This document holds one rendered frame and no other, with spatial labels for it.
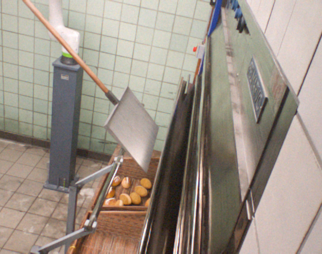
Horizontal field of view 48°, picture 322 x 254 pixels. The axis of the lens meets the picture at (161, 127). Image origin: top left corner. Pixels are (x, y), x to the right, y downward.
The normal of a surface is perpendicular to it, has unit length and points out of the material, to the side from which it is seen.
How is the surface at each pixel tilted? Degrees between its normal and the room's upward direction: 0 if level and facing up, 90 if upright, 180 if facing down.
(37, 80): 90
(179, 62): 90
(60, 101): 90
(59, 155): 90
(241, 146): 0
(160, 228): 10
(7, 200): 0
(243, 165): 0
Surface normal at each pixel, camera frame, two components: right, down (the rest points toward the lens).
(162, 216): 0.35, -0.81
